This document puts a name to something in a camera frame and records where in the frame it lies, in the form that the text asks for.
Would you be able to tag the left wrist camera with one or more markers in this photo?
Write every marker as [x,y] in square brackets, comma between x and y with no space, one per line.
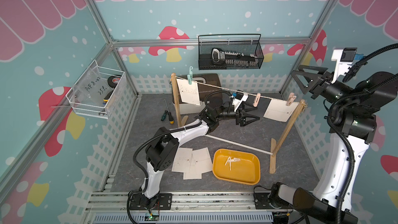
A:
[239,98]

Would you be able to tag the green handle screwdriver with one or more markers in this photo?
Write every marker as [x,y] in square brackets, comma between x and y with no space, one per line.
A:
[164,115]

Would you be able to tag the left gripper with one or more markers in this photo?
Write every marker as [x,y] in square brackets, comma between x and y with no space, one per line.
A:
[238,118]

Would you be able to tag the postcard under green clothespin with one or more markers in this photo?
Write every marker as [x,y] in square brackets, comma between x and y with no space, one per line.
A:
[189,93]

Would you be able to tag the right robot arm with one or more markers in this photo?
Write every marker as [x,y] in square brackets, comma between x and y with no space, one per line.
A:
[352,121]

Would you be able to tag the brown lid toolbox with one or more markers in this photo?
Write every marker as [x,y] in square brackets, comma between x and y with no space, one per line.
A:
[211,79]

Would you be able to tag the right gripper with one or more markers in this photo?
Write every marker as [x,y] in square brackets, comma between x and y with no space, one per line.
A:
[324,81]

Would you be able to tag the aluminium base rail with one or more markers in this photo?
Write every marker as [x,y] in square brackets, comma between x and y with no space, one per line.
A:
[191,207]

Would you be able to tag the black wire mesh basket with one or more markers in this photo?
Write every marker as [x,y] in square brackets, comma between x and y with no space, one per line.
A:
[241,43]

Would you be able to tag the plastic labelled bag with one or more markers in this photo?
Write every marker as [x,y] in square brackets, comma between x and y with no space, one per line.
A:
[93,88]

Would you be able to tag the yellow handled tool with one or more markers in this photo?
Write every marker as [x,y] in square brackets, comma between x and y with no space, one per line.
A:
[106,99]

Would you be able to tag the yellow plastic tray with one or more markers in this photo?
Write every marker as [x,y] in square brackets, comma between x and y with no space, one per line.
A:
[247,171]

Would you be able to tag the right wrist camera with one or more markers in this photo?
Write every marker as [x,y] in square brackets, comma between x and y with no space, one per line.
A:
[344,60]

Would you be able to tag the black tape roll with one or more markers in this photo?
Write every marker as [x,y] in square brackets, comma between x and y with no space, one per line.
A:
[113,81]

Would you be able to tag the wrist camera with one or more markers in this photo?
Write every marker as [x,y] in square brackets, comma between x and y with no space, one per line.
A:
[344,60]
[239,98]

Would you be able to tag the green clothespin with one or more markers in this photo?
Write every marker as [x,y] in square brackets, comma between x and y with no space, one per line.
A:
[190,75]

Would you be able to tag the pink clothespin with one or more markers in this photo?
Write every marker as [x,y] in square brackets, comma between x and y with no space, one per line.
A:
[257,99]
[290,99]

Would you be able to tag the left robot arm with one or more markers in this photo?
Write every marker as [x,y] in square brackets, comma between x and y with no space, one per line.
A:
[154,156]

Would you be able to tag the white wire mesh basket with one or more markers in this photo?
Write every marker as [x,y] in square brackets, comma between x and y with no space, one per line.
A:
[96,111]

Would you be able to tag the orange handle screwdriver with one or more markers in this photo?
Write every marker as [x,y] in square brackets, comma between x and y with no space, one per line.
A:
[169,114]

